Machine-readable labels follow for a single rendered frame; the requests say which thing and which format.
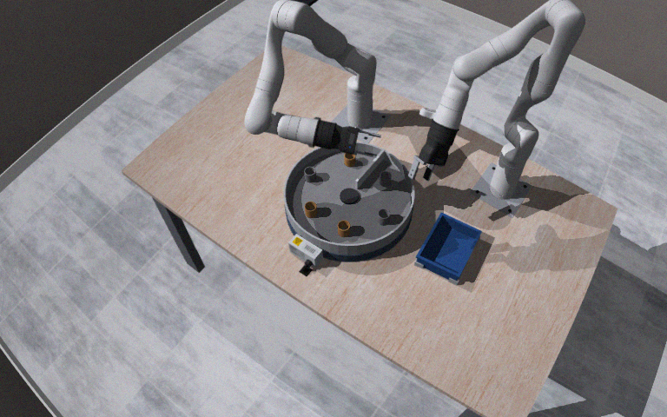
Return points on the blue crate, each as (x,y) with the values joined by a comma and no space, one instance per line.
(450,245)

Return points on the grey metal bushing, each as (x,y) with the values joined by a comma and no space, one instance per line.
(383,212)
(310,175)
(386,181)

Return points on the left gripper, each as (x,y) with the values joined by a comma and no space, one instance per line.
(440,137)

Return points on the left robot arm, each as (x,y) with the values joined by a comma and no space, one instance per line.
(568,21)

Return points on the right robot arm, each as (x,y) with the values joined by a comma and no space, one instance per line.
(300,19)

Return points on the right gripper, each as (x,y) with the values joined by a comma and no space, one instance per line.
(329,135)

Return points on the bronze bushing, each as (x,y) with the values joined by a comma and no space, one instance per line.
(349,160)
(311,213)
(344,224)

